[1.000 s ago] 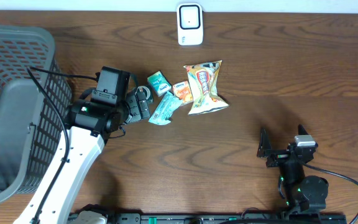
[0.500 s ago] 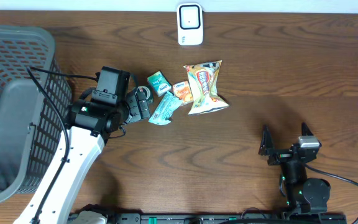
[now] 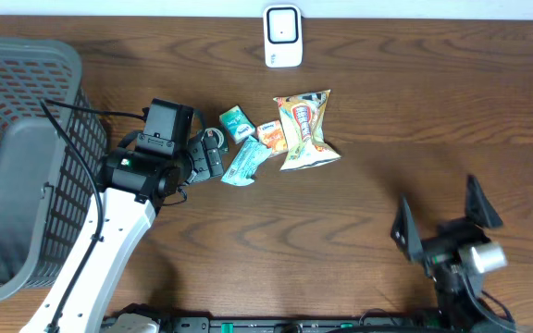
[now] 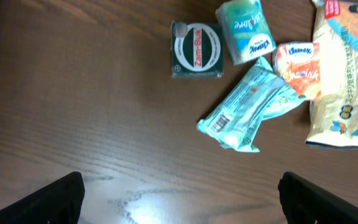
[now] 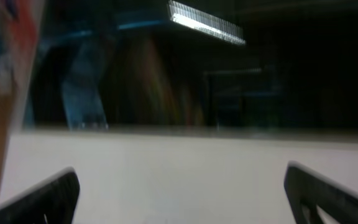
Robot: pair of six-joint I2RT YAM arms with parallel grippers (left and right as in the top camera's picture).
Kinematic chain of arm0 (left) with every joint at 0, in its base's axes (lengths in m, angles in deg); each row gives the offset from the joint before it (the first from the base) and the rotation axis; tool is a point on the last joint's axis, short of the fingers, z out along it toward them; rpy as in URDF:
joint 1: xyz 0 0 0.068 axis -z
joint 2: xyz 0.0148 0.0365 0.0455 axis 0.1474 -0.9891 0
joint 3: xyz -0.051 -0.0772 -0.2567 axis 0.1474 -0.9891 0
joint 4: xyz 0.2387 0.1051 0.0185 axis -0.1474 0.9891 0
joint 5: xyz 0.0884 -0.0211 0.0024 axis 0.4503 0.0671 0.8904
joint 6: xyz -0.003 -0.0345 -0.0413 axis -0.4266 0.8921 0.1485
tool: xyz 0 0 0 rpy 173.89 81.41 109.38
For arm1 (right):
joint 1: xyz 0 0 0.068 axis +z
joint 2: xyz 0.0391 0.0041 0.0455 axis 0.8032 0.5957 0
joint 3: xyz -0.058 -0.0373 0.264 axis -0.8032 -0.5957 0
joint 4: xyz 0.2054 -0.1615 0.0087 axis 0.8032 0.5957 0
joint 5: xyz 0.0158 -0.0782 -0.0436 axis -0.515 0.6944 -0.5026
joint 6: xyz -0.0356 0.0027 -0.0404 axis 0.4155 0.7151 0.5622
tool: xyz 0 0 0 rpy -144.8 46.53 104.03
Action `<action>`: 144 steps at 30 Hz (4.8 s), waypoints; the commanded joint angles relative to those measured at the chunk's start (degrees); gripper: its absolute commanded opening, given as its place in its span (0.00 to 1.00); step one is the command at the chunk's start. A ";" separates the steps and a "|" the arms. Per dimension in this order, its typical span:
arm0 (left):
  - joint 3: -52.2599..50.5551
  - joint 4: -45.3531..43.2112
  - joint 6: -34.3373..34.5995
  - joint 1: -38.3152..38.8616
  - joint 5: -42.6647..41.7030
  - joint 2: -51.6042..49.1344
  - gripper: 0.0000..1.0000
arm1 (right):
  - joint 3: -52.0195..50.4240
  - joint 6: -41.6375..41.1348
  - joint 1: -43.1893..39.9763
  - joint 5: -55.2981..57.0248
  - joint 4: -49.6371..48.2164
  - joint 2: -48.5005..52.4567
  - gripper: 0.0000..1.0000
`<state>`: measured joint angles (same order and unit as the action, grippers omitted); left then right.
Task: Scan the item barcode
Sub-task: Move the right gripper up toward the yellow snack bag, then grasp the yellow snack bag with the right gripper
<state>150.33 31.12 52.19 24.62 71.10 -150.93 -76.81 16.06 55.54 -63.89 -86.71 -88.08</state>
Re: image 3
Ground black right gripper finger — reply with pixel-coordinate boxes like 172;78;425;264
390;195;424;263
465;174;503;228

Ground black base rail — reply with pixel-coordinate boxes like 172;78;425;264
102;315;434;333

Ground white barcode scanner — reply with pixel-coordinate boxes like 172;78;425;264
263;5;304;68

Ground grey plastic shopping basket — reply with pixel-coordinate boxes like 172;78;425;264
0;37;107;302

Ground dark green round-label box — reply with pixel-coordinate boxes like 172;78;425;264
205;126;229;154

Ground green tissue pack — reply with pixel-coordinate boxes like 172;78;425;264
219;105;255;144

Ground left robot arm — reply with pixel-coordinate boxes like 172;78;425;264
23;130;223;332

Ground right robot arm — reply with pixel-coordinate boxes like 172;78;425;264
390;175;517;332

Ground orange snack packet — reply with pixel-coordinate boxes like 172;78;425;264
256;120;288;157

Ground teal wrapper packet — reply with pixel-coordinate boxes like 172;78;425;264
221;136;272;187

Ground yellow snack chip bag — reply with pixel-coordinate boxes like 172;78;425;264
273;90;341;171

